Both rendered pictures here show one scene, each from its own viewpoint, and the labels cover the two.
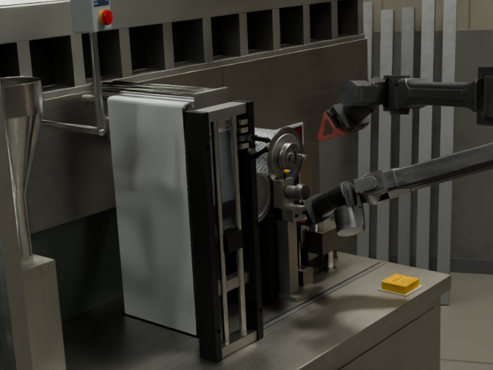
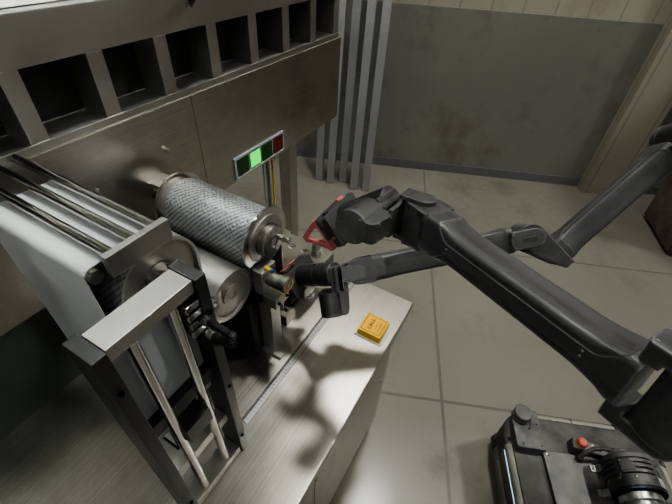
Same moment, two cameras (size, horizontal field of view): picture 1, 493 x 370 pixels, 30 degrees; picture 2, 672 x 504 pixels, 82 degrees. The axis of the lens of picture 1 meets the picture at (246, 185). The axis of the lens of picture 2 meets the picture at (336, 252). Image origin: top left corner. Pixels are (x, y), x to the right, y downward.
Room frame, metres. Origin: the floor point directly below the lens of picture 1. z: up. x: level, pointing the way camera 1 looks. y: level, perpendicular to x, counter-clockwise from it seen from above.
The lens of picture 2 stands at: (1.55, -0.11, 1.80)
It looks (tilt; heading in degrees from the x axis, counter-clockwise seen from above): 42 degrees down; 347
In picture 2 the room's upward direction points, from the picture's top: 4 degrees clockwise
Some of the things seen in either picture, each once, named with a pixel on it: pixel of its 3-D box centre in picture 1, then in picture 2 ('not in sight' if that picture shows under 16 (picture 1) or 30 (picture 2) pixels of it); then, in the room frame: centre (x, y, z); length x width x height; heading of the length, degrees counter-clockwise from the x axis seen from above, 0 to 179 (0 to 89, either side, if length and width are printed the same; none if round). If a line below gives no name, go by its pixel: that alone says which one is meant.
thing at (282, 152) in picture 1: (289, 157); (269, 239); (2.21, -0.11, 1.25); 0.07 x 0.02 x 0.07; 140
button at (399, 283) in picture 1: (400, 283); (373, 327); (2.19, -0.38, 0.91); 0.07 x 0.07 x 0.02; 50
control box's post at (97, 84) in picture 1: (97, 81); not in sight; (1.83, 0.29, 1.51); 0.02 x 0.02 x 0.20
